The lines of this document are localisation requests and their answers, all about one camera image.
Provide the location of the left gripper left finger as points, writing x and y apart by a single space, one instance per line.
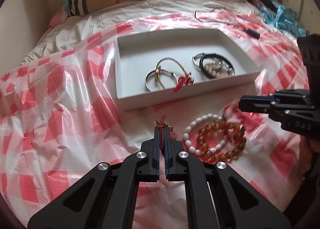
106 196

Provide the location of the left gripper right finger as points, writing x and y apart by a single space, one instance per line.
216 195

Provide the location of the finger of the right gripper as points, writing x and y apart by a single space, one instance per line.
255 104

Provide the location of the wide engraved silver bangle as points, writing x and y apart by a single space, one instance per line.
213 65

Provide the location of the blue patterned cloth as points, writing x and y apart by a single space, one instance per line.
284 19

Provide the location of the red white checkered plastic sheet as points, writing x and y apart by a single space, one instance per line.
60 115

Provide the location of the white shallow cardboard box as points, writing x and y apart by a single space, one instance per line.
138 54

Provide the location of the white striped bed sheet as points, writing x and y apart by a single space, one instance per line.
65 32

